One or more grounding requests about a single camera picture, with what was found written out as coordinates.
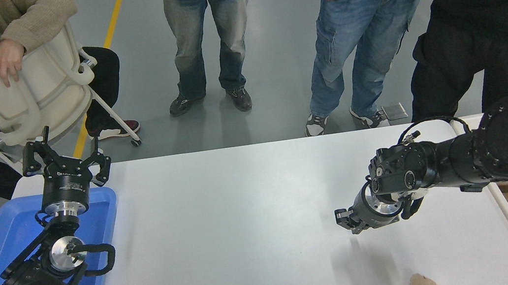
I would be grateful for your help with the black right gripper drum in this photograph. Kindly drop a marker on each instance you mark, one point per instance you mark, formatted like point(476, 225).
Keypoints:
point(364, 214)

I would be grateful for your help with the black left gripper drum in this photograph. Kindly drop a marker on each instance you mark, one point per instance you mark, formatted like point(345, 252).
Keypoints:
point(65, 186)

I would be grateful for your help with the cream plastic chair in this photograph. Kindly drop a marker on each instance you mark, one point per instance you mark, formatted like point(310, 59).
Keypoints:
point(28, 89)

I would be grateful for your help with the grey metal floor plate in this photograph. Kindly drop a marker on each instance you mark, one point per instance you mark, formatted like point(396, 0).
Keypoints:
point(395, 111)

